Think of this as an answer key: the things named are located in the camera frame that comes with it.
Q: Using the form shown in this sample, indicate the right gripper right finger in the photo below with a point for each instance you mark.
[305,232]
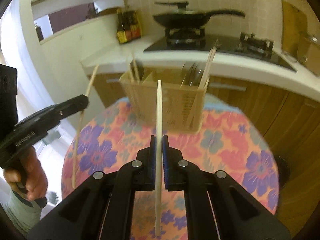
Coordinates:
[216,206]

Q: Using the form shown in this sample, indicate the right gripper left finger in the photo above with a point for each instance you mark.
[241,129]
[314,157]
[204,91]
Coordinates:
[102,206]

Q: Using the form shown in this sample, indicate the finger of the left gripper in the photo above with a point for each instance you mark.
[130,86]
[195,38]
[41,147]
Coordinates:
[74,105]

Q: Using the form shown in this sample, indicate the person's left hand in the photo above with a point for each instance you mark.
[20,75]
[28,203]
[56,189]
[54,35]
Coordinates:
[36,183]

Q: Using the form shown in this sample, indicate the floral tablecloth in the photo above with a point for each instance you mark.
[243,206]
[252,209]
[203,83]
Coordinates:
[173,216]

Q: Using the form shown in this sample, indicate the chopsticks in basket left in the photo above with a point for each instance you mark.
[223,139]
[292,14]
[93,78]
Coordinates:
[134,67]

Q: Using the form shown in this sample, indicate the chopsticks in basket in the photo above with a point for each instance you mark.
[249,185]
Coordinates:
[134,67]
[203,79]

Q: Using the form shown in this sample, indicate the chopsticks in basket right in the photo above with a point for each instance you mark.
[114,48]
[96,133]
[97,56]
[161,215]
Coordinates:
[203,79]

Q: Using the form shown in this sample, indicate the sauce bottles pack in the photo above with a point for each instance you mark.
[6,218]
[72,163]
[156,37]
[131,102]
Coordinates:
[128,26]

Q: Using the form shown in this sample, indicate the beige plastic utensil basket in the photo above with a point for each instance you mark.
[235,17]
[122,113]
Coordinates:
[182,105]

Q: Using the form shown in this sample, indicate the metal forks in basket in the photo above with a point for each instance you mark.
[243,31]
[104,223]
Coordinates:
[191,74]

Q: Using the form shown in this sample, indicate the black frying pan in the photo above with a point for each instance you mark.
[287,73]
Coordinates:
[182,17]

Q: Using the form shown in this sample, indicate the black gas stove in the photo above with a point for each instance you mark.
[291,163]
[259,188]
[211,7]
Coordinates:
[247,45]

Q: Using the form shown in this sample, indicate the wooden cutting board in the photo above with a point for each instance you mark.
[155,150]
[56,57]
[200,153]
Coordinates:
[294,23]

